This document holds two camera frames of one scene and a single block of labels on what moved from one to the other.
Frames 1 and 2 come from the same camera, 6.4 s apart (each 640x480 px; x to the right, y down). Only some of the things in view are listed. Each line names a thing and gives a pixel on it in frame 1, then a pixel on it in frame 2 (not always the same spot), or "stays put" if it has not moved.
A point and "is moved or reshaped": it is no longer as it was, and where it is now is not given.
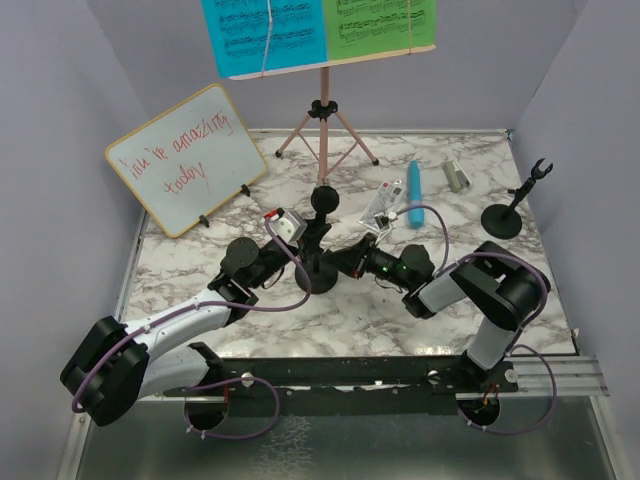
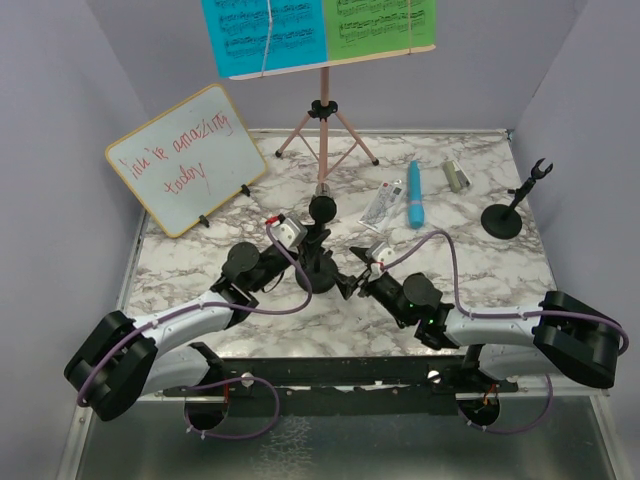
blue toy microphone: [415, 195] stays put
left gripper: [310, 240] stays put
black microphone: [324, 199] is moved or reshaped
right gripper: [351, 259] -> [347, 284]
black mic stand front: [504, 221] stays put
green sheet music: [356, 28] stays put
